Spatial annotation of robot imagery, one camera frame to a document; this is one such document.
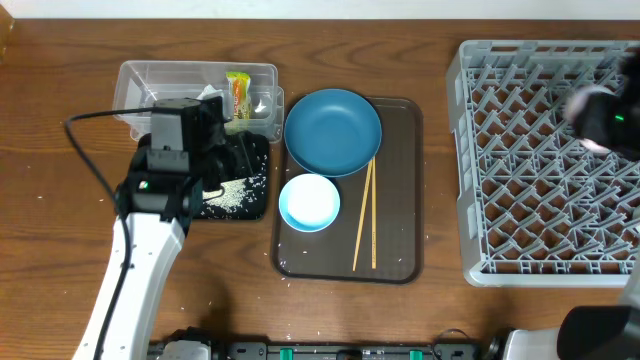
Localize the white cup pink inside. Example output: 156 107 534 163
564 85 617 154

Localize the orange green snack wrapper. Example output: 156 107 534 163
226 72 252 120

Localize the right wooden chopstick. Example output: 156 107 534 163
370 157 377 269

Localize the grey dishwasher rack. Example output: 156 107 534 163
446 40 639 288

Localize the brown serving tray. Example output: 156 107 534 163
271 97 423 285

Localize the black rectangular tray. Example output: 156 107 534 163
195 131 270 220

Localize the wooden chopstick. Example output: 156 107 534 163
352 158 375 272
370 157 377 269

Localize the white tissue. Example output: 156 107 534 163
196 85 225 101

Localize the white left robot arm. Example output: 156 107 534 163
74 93 260 359

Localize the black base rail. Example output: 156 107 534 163
146 327 480 360

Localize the clear plastic waste bin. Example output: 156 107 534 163
113 60 284 143

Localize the small light blue bowl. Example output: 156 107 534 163
278 174 341 233

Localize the left wooden chopstick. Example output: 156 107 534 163
352 158 375 272

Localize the pile of rice grains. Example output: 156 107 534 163
200 173 268 220

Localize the large blue plate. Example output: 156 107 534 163
284 88 382 178

